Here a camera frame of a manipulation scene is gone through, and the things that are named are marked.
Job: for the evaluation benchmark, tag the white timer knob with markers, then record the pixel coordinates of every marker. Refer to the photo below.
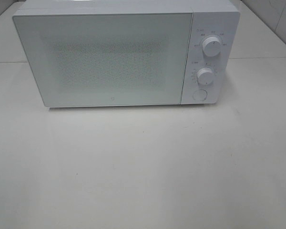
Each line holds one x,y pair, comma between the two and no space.
205,76

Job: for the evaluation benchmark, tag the white round door button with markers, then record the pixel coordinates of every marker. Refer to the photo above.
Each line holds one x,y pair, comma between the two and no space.
200,95

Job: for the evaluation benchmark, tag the white microwave door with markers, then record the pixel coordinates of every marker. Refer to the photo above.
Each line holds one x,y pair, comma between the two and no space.
106,60

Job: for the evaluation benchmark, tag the white microwave oven body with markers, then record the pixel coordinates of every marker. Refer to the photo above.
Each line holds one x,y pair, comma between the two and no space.
209,17

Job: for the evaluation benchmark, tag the upper white power knob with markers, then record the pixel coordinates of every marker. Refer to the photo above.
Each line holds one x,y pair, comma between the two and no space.
211,45

